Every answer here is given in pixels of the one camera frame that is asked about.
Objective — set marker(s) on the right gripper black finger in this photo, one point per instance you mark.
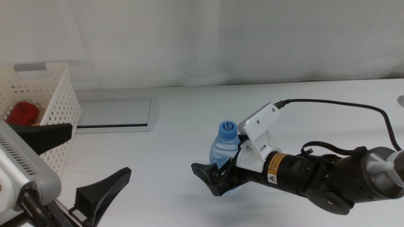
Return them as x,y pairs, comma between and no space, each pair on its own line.
243,140
208,176

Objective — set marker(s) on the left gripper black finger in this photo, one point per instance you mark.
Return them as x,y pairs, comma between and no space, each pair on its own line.
44,137
101,195

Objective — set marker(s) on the clear water bottle blue cap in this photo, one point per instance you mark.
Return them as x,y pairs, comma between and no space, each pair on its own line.
225,148

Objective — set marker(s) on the red soda can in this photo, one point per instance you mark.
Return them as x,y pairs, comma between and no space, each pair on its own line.
22,113

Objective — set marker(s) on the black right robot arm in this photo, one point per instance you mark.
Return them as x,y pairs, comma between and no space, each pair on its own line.
356,179

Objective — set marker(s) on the white perforated plastic basket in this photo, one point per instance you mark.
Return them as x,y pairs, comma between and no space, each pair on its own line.
63,104

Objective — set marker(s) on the white fabric backdrop curtain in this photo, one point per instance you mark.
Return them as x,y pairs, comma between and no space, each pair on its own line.
268,38

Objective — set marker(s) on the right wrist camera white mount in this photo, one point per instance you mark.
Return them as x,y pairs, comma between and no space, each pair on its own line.
259,135

